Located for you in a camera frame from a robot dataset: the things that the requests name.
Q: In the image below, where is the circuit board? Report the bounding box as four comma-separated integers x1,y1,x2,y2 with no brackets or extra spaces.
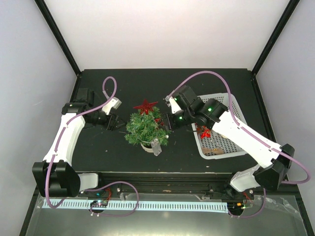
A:
90,200,108,208
227,202,253,210

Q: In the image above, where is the red star ornament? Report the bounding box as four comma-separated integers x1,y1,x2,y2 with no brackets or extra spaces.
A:
133,99,158,115

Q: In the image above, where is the left black frame post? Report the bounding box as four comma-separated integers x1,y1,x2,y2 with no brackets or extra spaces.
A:
34,0,81,76

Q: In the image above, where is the white plastic basket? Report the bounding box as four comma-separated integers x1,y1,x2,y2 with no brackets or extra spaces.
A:
191,93,247,160

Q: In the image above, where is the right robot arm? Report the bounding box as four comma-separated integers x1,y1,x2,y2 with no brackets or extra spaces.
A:
163,86,295,198

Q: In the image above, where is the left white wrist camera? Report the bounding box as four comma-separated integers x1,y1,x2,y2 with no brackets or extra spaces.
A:
101,97,122,115

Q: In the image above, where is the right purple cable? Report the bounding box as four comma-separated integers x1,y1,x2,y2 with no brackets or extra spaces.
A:
167,70,312,219

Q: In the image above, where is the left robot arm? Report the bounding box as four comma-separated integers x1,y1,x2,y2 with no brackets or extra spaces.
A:
32,88,122,198

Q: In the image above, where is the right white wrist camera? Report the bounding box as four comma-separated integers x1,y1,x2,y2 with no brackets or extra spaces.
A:
164,95,183,114

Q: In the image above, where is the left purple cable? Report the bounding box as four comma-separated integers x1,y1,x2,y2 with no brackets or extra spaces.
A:
46,76,139,218

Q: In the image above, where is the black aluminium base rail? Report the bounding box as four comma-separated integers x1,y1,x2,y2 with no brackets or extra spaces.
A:
78,172,300,200

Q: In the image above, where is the red ribbon bow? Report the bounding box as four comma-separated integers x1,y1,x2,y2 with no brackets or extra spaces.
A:
196,125,211,139

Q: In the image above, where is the red gift box ornament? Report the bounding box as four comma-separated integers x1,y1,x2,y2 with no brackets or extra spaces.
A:
155,118,164,128

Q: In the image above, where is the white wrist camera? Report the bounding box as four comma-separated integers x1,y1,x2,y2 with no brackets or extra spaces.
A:
101,97,122,115
164,95,183,114

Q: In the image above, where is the right black frame post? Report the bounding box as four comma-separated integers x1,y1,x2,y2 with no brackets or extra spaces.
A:
251,0,301,74

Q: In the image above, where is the left circuit board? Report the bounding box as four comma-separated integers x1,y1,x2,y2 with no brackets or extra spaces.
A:
90,200,108,208

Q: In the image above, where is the burlap bow ornament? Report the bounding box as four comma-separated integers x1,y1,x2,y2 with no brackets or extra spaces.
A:
201,147,224,156

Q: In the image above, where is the right circuit board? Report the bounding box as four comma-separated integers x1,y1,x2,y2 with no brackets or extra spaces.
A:
227,202,253,210

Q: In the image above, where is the black frame post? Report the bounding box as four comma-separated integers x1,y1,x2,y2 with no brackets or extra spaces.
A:
251,0,301,74
34,0,81,76

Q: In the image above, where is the white slotted cable duct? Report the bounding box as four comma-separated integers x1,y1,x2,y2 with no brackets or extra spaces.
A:
42,198,229,214

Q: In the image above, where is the purple cable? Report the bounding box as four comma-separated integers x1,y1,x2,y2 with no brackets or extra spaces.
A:
167,70,312,219
46,76,139,218

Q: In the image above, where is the small green christmas tree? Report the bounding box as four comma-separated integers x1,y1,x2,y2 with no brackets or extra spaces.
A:
125,106,171,156

